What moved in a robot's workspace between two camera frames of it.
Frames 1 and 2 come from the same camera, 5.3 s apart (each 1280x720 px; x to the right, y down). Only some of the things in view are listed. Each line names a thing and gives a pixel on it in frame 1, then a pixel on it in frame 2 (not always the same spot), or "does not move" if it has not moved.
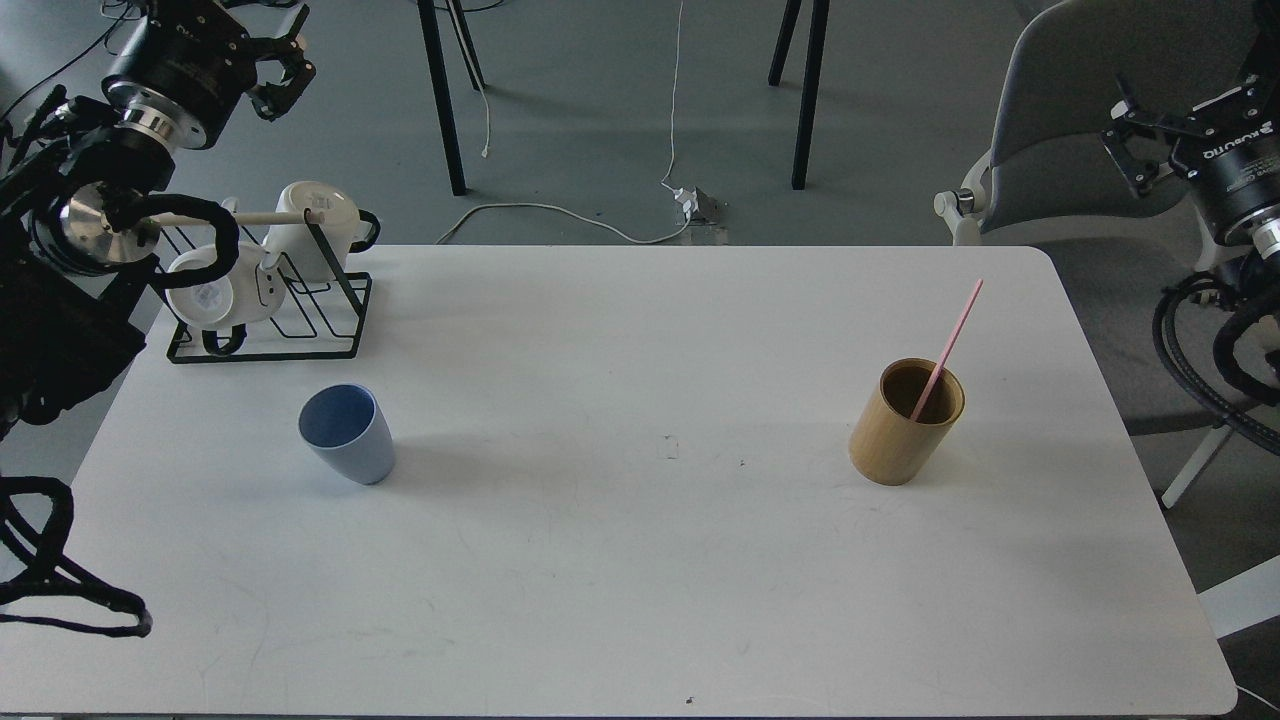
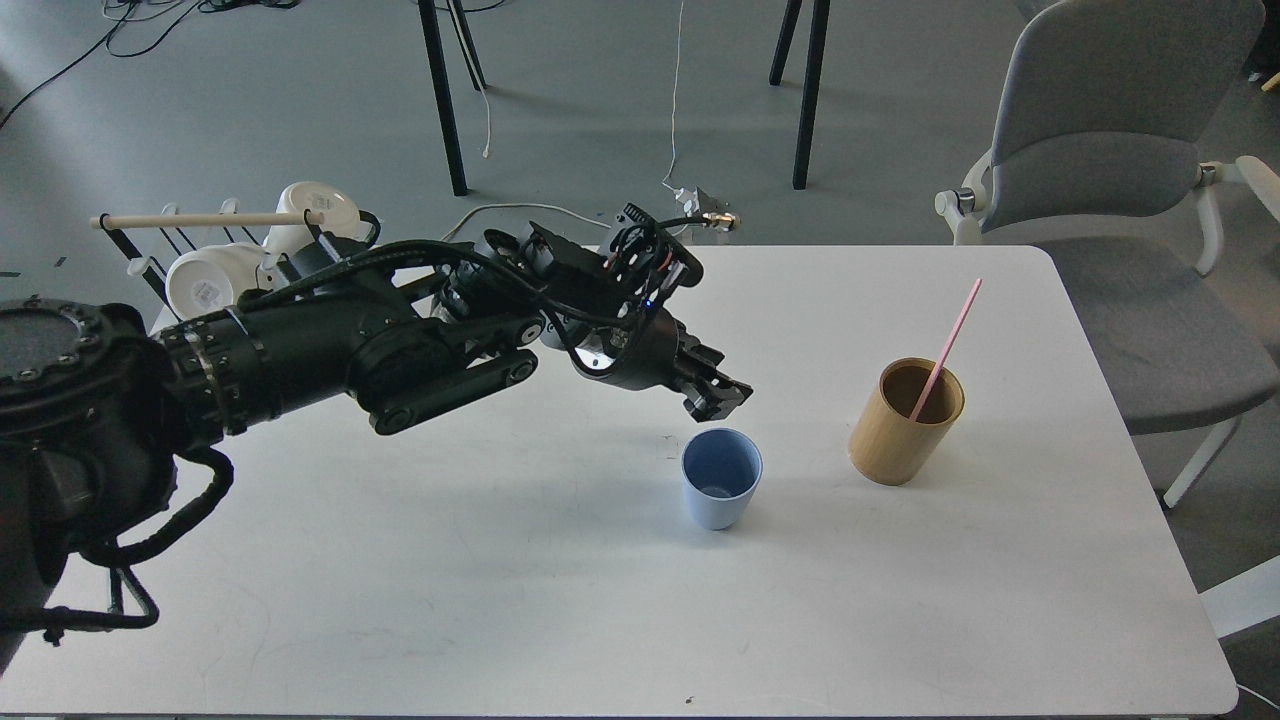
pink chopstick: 924,398 does not move
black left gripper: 188,64 -> 649,348
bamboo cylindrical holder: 887,446 does not move
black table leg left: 440,85 does not move
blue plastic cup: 346,425 -> 720,468
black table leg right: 807,113 does not move
